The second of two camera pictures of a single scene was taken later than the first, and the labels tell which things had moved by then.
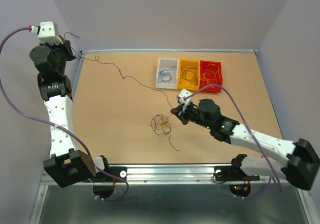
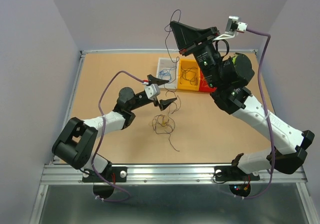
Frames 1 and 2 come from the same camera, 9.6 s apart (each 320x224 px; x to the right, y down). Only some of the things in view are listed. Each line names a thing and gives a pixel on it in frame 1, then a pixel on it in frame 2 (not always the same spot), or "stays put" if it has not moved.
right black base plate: (232, 173) stays put
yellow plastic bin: (189, 75) stays put
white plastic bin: (167, 74) stays put
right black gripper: (182, 117) → (187, 36)
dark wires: (189, 75) stays put
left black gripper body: (62, 52) → (139, 102)
